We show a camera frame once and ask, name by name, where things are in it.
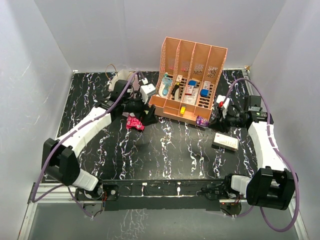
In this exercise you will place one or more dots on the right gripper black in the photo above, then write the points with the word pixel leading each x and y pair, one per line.
pixel 217 124

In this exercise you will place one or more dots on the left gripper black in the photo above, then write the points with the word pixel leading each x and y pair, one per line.
pixel 149 119

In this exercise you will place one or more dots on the purple M&M's packet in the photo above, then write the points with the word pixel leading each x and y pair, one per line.
pixel 201 121

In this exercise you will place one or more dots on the green candy packet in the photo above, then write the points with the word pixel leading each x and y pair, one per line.
pixel 127 114

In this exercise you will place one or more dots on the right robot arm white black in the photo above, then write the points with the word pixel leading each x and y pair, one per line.
pixel 273 185

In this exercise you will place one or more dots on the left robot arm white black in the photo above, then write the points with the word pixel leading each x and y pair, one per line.
pixel 60 156

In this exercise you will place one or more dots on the white rectangular box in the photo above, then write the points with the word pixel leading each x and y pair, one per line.
pixel 225 141

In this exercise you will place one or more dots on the pink candy packet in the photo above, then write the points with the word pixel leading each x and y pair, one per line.
pixel 134 123

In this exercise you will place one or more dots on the small yellow box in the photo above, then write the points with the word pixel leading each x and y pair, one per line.
pixel 182 110

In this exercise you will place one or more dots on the blue white item pack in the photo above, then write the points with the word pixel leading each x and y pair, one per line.
pixel 206 89

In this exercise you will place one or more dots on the white plastic packet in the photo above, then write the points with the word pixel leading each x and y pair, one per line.
pixel 190 99

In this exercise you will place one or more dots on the black yellow utility knife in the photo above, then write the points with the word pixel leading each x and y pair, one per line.
pixel 176 92

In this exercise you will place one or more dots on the light blue tape dispenser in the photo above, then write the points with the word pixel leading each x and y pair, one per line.
pixel 165 85

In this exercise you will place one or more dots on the orange desk file organizer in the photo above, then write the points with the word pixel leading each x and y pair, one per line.
pixel 184 60

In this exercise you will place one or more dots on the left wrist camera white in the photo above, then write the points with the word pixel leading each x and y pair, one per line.
pixel 146 89

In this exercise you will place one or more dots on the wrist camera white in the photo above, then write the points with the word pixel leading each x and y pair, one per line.
pixel 223 104
pixel 146 89

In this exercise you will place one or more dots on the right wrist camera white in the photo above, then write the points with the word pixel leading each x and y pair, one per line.
pixel 223 104

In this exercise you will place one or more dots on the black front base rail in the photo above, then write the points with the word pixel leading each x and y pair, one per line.
pixel 165 194

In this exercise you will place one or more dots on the aluminium frame rail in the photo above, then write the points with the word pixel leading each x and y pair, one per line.
pixel 59 195

